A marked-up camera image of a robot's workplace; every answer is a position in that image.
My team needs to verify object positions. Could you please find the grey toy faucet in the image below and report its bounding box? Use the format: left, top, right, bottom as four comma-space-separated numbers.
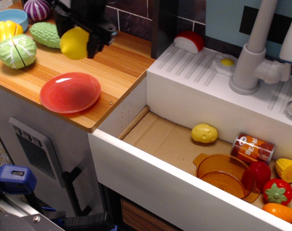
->
229, 0, 291, 95

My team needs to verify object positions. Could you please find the grey oven door panel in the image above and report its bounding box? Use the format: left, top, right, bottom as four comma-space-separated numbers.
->
9, 117, 64, 188

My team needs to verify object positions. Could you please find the yellow toy lemon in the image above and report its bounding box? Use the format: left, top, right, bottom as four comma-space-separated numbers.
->
60, 27, 89, 60

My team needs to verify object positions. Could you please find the red plastic plate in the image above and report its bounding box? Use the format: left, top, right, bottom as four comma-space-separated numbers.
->
39, 72, 101, 114

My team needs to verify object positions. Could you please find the white sink unit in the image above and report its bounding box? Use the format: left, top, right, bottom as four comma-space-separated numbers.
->
89, 45, 292, 231

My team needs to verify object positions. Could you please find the orange beans can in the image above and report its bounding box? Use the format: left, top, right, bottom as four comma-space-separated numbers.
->
230, 132, 276, 165

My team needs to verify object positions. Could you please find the toy fried egg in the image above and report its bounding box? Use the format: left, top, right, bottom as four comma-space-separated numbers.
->
212, 54, 238, 77

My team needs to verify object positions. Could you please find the green toy cabbage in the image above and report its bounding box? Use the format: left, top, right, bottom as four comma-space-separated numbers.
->
0, 34, 37, 69

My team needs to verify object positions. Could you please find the yellow toy potato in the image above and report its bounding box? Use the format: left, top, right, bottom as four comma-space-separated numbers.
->
191, 124, 218, 143

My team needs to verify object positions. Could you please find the orange transparent pot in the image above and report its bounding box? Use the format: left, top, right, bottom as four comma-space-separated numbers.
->
193, 153, 260, 203

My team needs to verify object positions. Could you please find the red toy apple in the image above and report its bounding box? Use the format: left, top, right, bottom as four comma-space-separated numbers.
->
249, 161, 271, 192

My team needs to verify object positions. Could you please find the blue plastic bowl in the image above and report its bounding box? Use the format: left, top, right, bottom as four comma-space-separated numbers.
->
0, 9, 28, 32

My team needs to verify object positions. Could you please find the red toy tomato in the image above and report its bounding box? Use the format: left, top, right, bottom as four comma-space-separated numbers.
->
263, 178, 292, 205

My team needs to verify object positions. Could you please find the yellow toy corn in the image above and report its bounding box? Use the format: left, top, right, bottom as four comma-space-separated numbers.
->
275, 158, 292, 183

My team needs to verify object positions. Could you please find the black oven handle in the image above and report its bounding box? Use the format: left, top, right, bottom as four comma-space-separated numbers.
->
62, 167, 92, 217

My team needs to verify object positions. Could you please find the yellow toy bell pepper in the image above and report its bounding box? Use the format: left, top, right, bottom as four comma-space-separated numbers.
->
0, 20, 24, 42

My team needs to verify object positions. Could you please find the blue clamp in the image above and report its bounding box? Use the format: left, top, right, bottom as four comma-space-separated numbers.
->
0, 164, 37, 194

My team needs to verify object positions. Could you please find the purple striped toy onion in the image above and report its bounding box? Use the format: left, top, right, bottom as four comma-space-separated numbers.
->
23, 0, 50, 22

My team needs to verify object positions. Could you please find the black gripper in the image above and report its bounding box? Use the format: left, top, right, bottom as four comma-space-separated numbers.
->
53, 0, 116, 59

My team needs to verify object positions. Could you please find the orange toy carrot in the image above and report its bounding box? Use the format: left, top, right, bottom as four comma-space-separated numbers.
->
262, 203, 292, 223

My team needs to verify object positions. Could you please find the wooden countertop cabinet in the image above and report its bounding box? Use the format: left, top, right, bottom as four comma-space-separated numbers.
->
0, 32, 153, 217

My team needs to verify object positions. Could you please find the green toy bitter gourd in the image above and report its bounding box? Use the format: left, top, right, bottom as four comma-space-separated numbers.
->
29, 22, 61, 49

